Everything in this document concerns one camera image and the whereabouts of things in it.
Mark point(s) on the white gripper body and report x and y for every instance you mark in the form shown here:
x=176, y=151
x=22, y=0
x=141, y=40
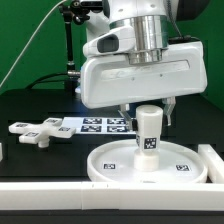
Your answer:
x=111, y=80

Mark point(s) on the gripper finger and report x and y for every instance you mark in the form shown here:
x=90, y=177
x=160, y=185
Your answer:
x=169, y=105
x=131, y=123

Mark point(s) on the white round table top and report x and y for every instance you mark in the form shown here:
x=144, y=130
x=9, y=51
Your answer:
x=124, y=161

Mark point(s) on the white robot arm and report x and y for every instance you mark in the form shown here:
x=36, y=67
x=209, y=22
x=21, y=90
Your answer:
x=133, y=59

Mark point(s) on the white marker sheet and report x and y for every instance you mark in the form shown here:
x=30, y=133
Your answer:
x=97, y=125

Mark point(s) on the white right fence bar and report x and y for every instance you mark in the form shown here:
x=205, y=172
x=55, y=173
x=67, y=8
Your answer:
x=214, y=162

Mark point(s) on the white fence bar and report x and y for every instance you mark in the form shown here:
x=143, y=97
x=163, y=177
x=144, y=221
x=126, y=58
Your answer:
x=94, y=195
x=1, y=152
x=214, y=162

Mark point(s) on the white front fence bar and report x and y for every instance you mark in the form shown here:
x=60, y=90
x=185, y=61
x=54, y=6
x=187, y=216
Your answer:
x=94, y=195

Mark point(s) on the white cross-shaped table base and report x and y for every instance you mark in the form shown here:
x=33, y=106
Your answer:
x=40, y=133

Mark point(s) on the white left fence bar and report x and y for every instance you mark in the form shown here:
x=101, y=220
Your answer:
x=1, y=152

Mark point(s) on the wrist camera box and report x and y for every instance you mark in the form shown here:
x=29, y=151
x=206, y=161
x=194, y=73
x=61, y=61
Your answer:
x=117, y=40

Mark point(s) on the black camera on mount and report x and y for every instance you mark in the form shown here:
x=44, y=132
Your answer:
x=89, y=4

